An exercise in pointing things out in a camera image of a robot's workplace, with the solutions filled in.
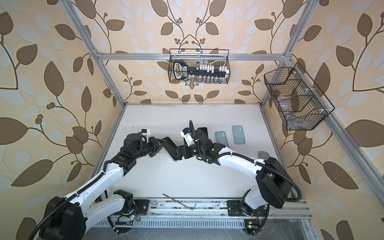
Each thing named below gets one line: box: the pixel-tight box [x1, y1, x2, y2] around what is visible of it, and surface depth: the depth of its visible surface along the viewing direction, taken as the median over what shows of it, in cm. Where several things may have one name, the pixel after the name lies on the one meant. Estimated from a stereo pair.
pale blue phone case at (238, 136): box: [232, 125, 246, 145], surface depth 104 cm
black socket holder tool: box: [173, 60, 230, 80], surface depth 84 cm
